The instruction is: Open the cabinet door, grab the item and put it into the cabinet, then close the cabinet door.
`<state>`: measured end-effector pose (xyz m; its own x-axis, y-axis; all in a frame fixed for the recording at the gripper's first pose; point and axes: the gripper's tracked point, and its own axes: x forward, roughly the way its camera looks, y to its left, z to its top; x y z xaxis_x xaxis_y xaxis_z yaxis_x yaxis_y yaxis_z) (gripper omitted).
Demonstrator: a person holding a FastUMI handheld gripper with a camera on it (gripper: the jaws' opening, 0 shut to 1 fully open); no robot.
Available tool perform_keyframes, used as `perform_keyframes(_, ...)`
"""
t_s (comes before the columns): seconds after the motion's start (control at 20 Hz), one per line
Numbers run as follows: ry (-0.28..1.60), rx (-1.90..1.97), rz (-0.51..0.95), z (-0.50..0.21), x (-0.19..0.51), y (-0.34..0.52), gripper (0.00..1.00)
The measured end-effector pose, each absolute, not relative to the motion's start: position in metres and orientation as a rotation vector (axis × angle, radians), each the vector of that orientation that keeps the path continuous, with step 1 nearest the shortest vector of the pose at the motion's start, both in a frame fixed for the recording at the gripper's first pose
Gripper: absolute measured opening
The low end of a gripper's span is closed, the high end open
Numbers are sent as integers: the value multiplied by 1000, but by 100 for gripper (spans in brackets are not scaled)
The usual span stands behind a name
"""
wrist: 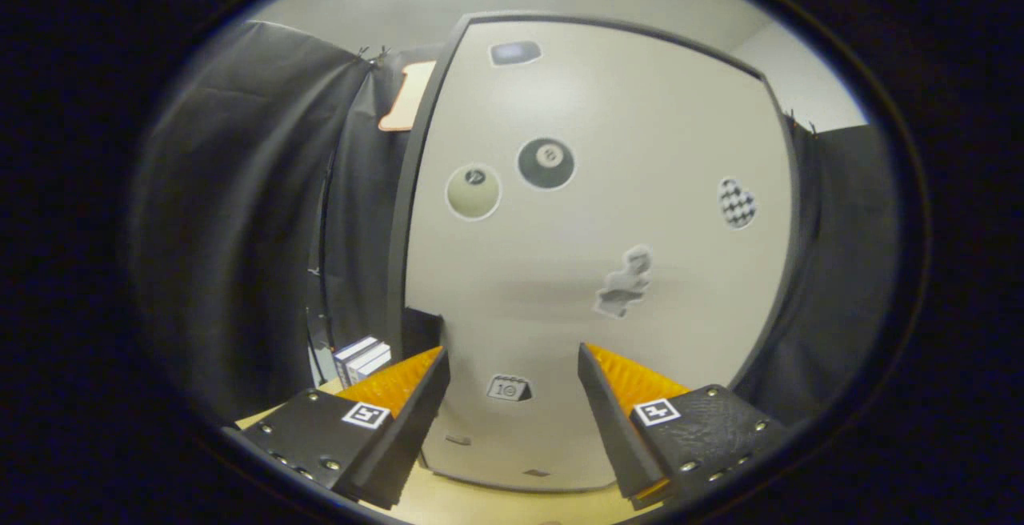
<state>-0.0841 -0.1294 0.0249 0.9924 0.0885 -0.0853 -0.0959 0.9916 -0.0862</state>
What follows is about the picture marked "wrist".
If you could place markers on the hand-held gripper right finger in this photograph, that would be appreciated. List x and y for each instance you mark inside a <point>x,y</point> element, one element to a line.
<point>612,421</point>

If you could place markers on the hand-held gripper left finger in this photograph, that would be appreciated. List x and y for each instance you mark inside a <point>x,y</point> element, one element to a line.
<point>412,421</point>

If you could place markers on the beige cabinet door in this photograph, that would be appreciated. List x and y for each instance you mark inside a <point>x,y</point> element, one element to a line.
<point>640,149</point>

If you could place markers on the white and navy box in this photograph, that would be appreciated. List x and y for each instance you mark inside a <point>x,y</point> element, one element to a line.
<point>376,361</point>
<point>352,346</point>
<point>364,354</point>

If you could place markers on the dark grey cabinet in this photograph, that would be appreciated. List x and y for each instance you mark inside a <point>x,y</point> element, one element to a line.
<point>397,269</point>

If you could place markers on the thin black stand pole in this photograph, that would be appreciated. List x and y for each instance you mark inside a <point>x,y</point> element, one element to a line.
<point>324,269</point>

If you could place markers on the black backdrop cloth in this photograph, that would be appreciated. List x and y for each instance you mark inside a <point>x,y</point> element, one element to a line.
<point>240,213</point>

